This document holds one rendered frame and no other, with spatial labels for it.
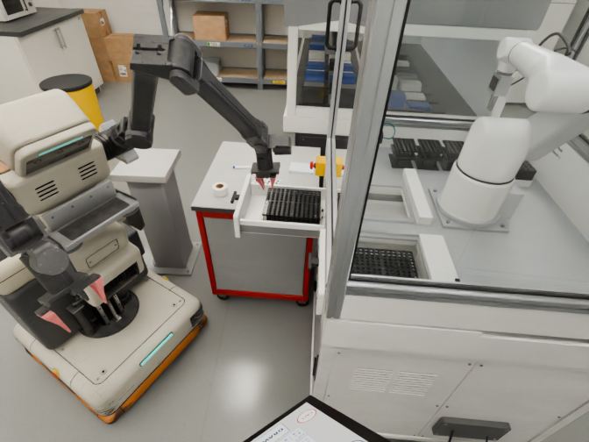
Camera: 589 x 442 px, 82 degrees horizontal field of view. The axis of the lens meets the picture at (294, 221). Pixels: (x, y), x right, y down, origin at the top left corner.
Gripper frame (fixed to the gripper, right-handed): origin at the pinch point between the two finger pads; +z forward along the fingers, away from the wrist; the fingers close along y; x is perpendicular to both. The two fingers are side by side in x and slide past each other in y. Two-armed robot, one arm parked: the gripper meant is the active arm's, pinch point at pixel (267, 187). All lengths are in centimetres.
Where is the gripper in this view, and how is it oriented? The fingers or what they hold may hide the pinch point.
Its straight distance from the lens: 129.7
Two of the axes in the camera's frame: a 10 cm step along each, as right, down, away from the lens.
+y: 10.0, 0.0, -0.8
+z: 0.5, 7.4, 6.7
